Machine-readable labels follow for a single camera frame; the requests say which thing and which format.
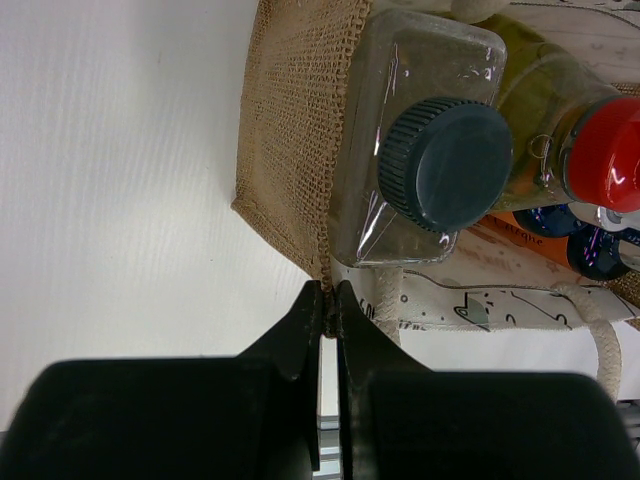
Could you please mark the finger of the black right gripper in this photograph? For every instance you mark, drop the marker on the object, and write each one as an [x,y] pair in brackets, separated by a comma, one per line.
[401,420]

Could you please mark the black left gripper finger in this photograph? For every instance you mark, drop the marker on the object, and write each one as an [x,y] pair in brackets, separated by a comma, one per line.
[251,416]

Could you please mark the orange spray bottle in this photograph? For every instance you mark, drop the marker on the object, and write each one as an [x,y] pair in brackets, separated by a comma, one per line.
[544,231]
[601,255]

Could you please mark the clear bottle dark cap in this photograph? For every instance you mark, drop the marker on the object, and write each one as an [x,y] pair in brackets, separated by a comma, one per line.
[425,154]

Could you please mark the yellow bottle red cap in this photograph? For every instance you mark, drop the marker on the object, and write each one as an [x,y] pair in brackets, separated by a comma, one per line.
[576,137]

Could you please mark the canvas jute tote bag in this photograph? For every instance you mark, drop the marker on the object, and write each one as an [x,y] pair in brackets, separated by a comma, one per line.
[292,118]

